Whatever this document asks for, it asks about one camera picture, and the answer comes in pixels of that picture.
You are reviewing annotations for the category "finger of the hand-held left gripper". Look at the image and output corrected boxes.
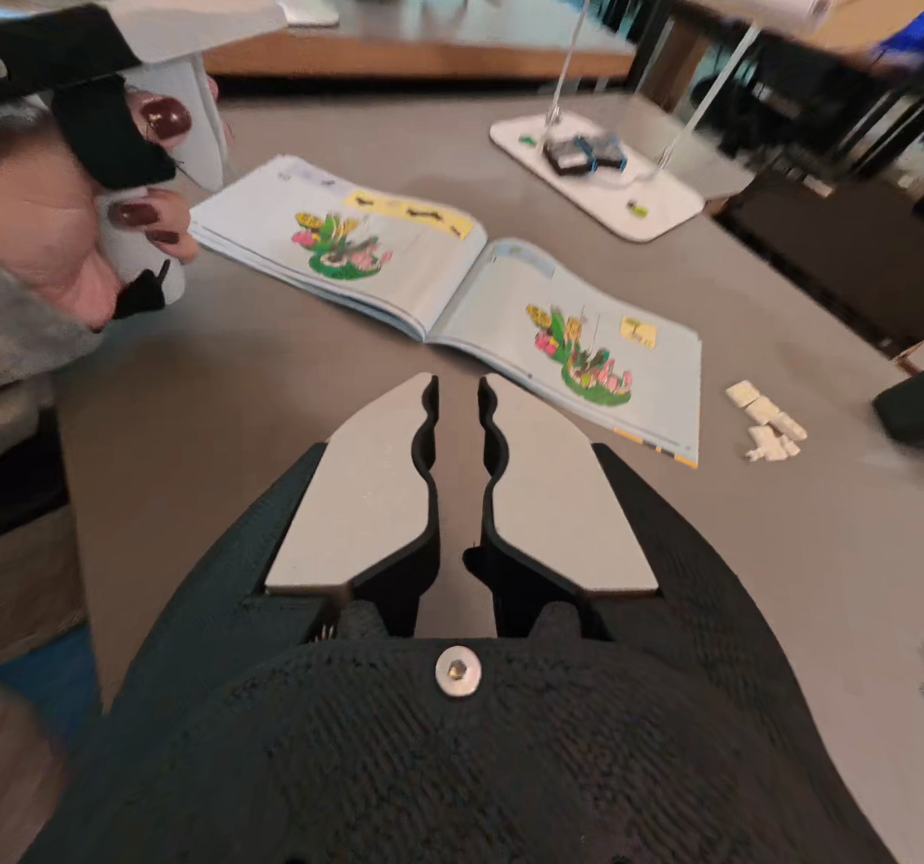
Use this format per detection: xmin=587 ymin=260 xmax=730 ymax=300
xmin=107 ymin=0 xmax=290 ymax=65

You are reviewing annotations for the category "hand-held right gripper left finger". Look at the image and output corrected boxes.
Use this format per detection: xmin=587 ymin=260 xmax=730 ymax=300
xmin=264 ymin=372 xmax=441 ymax=640

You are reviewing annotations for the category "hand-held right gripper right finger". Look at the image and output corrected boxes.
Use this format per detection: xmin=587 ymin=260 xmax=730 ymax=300
xmin=462 ymin=372 xmax=661 ymax=640

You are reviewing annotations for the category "person's left forearm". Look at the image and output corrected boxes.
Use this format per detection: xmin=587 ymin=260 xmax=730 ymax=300
xmin=0 ymin=265 xmax=105 ymax=389

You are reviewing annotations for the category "pile of white lego pieces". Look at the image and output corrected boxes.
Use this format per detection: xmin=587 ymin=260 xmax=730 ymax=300
xmin=724 ymin=379 xmax=809 ymax=464

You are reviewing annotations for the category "open lego instruction booklet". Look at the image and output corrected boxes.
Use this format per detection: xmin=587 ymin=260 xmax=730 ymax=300
xmin=188 ymin=153 xmax=703 ymax=470

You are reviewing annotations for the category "black and blue lego build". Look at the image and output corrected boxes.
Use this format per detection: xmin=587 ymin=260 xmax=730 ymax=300
xmin=541 ymin=134 xmax=628 ymax=176

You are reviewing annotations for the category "person's left hand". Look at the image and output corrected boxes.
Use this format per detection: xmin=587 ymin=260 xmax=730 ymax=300
xmin=0 ymin=76 xmax=233 ymax=332

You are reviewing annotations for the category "wooden-edged grey table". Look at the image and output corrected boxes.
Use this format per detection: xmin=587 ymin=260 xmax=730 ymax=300
xmin=202 ymin=0 xmax=636 ymax=82

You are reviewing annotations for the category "cardboard box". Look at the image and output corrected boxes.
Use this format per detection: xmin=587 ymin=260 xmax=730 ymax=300
xmin=0 ymin=510 xmax=89 ymax=656

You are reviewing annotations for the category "blue container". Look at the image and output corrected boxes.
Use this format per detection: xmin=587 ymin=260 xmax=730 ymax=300
xmin=0 ymin=626 xmax=102 ymax=742

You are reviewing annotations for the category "clear acrylic rod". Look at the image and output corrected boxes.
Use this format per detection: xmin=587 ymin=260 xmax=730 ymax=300
xmin=547 ymin=0 xmax=600 ymax=125
xmin=653 ymin=21 xmax=762 ymax=168

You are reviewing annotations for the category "blue chair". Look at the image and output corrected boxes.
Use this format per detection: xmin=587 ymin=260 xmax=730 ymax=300
xmin=870 ymin=13 xmax=924 ymax=78

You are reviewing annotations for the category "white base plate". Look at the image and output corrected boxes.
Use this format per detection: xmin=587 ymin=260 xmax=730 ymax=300
xmin=489 ymin=112 xmax=707 ymax=243

